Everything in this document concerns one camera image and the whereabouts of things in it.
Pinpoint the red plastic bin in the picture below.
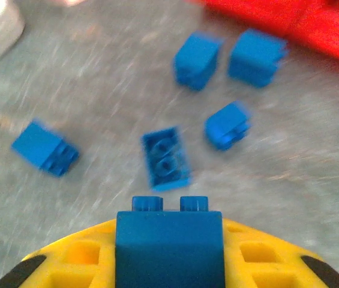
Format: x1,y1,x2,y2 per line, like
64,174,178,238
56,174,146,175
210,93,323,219
289,0,339,67
187,0,302,32

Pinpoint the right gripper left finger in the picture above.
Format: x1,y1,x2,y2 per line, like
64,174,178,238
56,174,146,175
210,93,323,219
0,218,118,288

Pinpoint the blue flat lego brick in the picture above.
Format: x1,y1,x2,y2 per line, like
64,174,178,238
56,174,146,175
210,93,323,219
140,125,193,193

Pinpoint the blue rounded lego brick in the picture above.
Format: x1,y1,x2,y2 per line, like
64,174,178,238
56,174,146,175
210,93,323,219
203,100,253,152

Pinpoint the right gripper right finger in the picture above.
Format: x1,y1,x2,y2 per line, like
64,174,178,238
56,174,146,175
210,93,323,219
223,218,339,288

